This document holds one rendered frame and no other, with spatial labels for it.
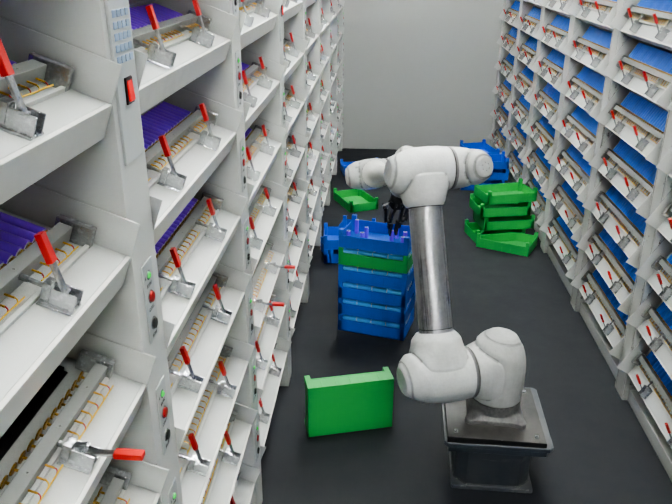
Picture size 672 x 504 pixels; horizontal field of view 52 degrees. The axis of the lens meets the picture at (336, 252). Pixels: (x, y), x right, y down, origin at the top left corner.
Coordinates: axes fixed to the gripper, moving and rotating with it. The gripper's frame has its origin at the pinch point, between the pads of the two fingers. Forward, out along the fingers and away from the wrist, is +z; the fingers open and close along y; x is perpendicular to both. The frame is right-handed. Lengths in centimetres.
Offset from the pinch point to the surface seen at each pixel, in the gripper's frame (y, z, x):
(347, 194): 19, 118, 146
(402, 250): 1.3, 1.7, -11.6
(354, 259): -16.4, 12.3, -5.2
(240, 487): -72, -16, -110
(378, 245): -7.5, 3.1, -6.6
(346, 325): -19.3, 42.4, -17.3
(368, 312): -10.7, 32.8, -18.4
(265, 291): -60, -34, -56
